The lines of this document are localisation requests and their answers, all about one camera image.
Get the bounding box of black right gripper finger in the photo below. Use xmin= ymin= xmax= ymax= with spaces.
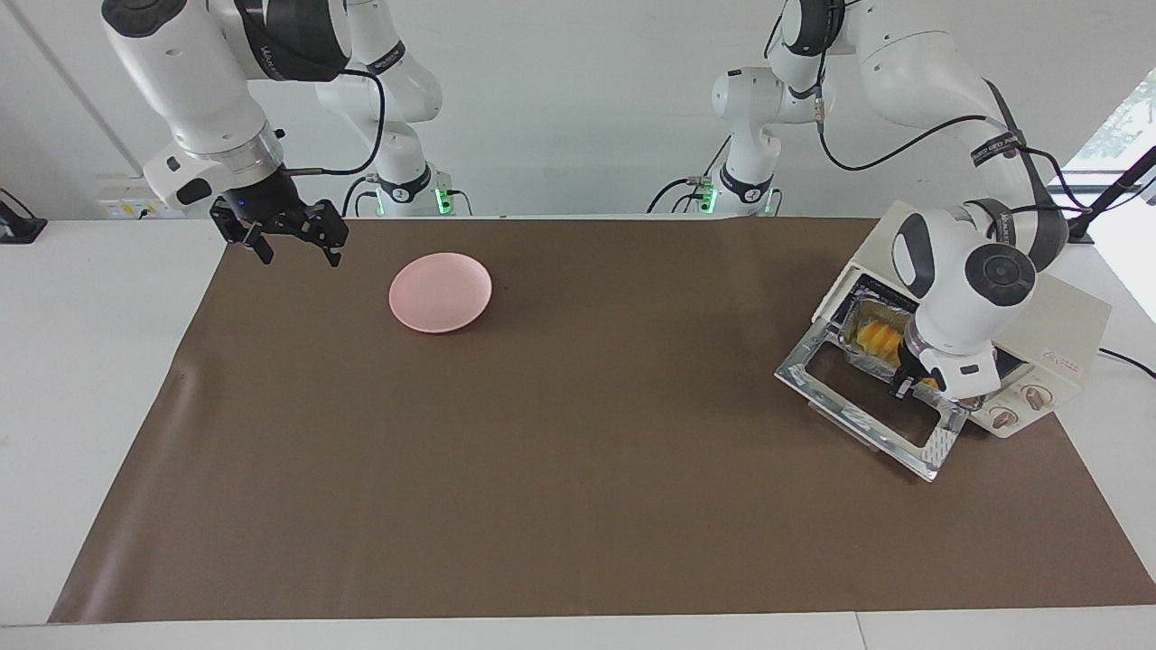
xmin=294 ymin=200 xmax=350 ymax=269
xmin=210 ymin=202 xmax=275 ymax=266

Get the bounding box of aluminium foil tray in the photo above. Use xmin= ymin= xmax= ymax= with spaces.
xmin=839 ymin=280 xmax=949 ymax=400

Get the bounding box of sliced golden bread loaf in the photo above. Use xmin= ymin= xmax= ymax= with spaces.
xmin=853 ymin=302 xmax=942 ymax=392

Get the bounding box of glass oven door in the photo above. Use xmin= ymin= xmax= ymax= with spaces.
xmin=774 ymin=320 xmax=973 ymax=483

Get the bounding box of cream toaster oven body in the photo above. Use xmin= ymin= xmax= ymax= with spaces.
xmin=813 ymin=200 xmax=1114 ymax=441

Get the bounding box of pink round plate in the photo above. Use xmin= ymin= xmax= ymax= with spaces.
xmin=388 ymin=252 xmax=494 ymax=335

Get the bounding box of bright window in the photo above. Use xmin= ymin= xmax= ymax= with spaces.
xmin=1057 ymin=68 xmax=1156 ymax=196

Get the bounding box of brown table mat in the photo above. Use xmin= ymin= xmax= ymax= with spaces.
xmin=47 ymin=215 xmax=1156 ymax=625

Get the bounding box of black base cable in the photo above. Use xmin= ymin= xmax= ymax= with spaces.
xmin=645 ymin=135 xmax=734 ymax=216
xmin=340 ymin=175 xmax=378 ymax=218

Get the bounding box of white wall power outlet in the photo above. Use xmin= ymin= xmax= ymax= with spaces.
xmin=98 ymin=175 xmax=174 ymax=220

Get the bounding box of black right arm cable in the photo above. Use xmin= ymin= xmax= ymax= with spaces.
xmin=280 ymin=68 xmax=388 ymax=178

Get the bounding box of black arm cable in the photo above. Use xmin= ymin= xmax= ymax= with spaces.
xmin=280 ymin=68 xmax=388 ymax=178
xmin=811 ymin=50 xmax=1099 ymax=223

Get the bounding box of black oven power cable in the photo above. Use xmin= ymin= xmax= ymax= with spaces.
xmin=1096 ymin=347 xmax=1156 ymax=381

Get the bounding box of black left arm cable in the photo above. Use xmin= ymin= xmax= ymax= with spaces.
xmin=811 ymin=50 xmax=1099 ymax=223

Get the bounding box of black clamp mount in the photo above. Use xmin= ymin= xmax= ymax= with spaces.
xmin=0 ymin=187 xmax=49 ymax=246

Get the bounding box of black camera stand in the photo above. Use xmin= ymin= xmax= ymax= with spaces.
xmin=1051 ymin=144 xmax=1156 ymax=246

